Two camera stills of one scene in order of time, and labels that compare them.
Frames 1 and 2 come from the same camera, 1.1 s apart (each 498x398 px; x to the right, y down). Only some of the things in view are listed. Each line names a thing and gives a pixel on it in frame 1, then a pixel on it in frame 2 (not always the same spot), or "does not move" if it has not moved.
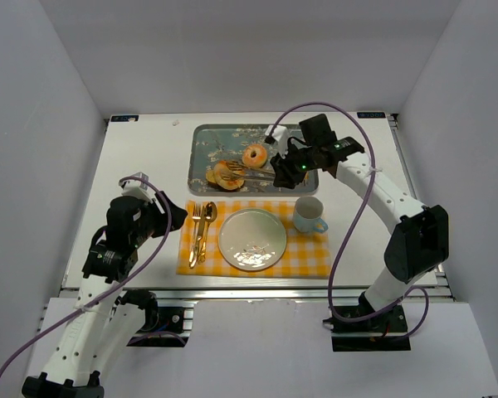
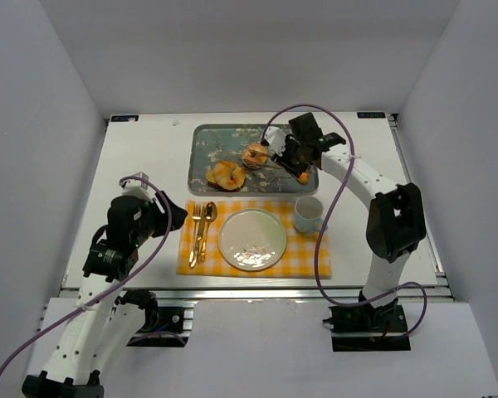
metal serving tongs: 234,171 to 253,165
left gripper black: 163,215 does not move
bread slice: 211,176 does not move
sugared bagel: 254,156 does not move
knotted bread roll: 225,176 does not move
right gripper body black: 286,172 to 293,157
